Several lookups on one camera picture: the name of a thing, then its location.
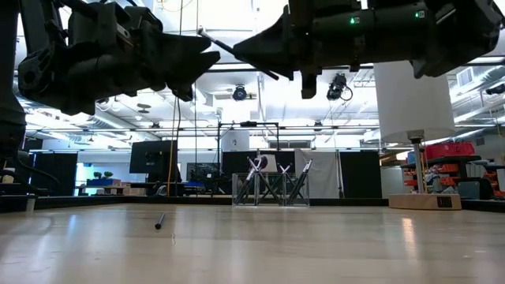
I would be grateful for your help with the black table frame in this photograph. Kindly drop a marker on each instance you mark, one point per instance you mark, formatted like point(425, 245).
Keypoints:
point(118, 200)

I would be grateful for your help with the red storage bin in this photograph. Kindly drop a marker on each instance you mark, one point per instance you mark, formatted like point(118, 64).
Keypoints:
point(450, 151)

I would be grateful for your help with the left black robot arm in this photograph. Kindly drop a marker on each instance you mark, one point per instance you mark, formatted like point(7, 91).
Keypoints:
point(59, 79)

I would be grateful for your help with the black partition panel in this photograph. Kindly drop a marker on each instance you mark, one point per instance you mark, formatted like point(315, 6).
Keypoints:
point(361, 173)
point(55, 173)

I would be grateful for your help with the white ceiling vent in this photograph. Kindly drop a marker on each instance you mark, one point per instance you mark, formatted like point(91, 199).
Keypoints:
point(465, 77)

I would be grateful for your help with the black stand frame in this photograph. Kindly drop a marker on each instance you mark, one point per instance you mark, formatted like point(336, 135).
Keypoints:
point(248, 124)

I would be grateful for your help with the black overhead camera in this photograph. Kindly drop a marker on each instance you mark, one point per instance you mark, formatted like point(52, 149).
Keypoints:
point(239, 93)

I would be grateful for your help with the black hanging camera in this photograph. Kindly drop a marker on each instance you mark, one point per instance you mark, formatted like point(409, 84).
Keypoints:
point(337, 84)

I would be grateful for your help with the black office chair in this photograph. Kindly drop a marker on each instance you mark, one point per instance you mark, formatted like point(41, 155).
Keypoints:
point(19, 159)

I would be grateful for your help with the black room monitor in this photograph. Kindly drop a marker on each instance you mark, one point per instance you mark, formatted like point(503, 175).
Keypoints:
point(152, 158)

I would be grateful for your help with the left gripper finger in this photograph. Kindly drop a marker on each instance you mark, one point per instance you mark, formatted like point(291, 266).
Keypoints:
point(177, 43)
point(189, 65)

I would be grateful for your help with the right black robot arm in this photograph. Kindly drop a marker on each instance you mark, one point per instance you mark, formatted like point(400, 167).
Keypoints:
point(453, 35)

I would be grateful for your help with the teal storage box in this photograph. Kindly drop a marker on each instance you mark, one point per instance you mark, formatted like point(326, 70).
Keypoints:
point(468, 190)

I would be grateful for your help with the clear acrylic organizer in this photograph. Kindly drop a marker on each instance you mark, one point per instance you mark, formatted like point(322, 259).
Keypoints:
point(272, 202)

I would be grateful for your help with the green plants blue planter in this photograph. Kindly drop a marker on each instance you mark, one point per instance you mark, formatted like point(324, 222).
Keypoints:
point(102, 182)

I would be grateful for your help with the dark shelf unit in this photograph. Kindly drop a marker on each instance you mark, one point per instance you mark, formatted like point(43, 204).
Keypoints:
point(453, 159)

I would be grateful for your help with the white hanging sheet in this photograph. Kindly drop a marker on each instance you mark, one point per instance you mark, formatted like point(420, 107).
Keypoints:
point(327, 177)

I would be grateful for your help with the white sign board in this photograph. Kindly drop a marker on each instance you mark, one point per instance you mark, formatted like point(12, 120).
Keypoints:
point(236, 142)

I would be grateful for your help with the thin dark cosmetic pencil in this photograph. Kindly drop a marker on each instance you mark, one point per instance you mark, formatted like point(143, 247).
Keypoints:
point(159, 221)

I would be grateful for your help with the burgundy head powder brush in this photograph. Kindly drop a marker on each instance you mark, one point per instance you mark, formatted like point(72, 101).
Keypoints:
point(263, 161)

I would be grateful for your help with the slim black makeup brush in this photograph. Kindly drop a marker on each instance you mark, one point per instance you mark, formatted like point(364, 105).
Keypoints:
point(304, 173)
point(282, 169)

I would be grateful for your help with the single black pen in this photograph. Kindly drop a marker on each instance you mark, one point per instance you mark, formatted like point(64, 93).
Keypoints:
point(309, 163)

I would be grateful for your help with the white lamp wooden base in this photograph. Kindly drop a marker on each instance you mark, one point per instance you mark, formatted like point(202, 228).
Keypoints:
point(414, 114)

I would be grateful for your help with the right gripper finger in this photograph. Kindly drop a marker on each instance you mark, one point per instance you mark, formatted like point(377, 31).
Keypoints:
point(276, 43)
point(276, 68)

